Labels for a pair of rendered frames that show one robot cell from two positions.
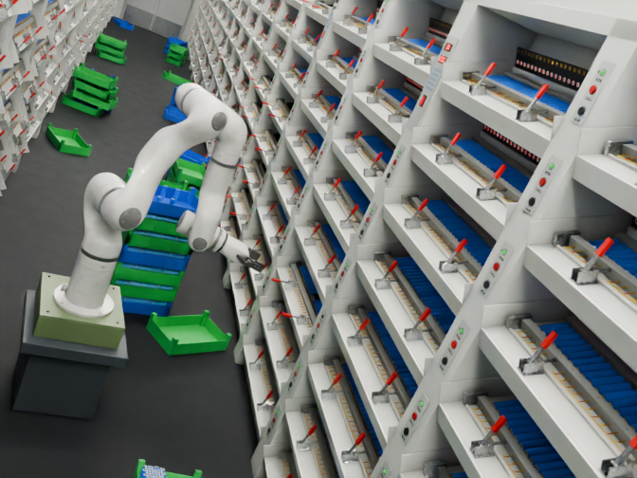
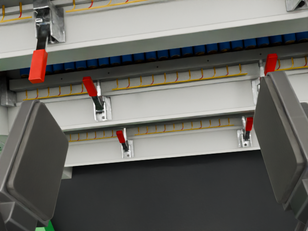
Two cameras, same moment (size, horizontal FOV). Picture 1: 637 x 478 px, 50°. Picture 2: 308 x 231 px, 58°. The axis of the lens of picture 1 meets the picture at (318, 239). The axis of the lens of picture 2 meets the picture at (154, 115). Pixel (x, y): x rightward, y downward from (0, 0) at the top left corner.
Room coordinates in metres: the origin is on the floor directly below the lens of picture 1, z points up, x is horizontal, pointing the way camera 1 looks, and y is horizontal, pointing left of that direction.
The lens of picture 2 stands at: (2.26, 0.20, 0.70)
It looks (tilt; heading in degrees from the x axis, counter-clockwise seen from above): 61 degrees down; 302
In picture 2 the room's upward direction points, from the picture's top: 17 degrees counter-clockwise
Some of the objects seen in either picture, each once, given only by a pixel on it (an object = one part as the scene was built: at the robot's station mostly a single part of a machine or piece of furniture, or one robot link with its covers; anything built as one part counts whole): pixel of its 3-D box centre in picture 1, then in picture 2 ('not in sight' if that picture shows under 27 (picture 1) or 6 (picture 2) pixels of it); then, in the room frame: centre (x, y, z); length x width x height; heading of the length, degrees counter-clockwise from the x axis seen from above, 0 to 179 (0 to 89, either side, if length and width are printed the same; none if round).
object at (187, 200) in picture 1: (167, 198); not in sight; (2.75, 0.65, 0.52); 0.30 x 0.20 x 0.08; 127
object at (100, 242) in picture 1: (105, 213); not in sight; (1.98, 0.63, 0.67); 0.19 x 0.12 x 0.24; 49
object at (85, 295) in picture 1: (91, 277); not in sight; (1.96, 0.61, 0.46); 0.19 x 0.19 x 0.18
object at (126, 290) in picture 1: (137, 278); not in sight; (2.75, 0.65, 0.12); 0.30 x 0.20 x 0.08; 127
